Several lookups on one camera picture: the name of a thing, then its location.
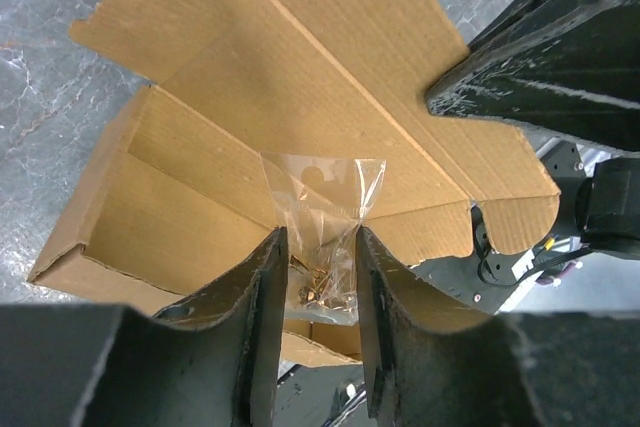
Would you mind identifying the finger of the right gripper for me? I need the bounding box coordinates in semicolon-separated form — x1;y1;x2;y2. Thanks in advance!
425;32;639;153

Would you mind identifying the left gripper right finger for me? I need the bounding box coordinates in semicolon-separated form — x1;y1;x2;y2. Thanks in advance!
355;227;639;426

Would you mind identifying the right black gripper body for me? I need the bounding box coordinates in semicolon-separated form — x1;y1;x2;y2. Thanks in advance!
469;0;639;77

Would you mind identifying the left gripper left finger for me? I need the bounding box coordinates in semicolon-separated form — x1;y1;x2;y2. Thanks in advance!
1;228;289;426

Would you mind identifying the small clear plastic bag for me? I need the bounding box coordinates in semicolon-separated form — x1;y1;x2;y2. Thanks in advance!
260;152;387;326

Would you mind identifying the brown cardboard box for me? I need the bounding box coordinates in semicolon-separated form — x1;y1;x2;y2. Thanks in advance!
27;0;561;368

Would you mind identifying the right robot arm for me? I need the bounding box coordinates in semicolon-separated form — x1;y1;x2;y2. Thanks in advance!
425;0;639;258

